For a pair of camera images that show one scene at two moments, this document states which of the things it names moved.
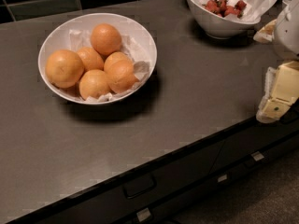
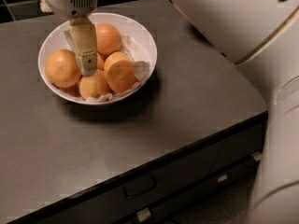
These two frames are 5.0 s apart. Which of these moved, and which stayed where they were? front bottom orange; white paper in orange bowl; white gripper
Moved: white gripper
Stayed: front bottom orange; white paper in orange bowl
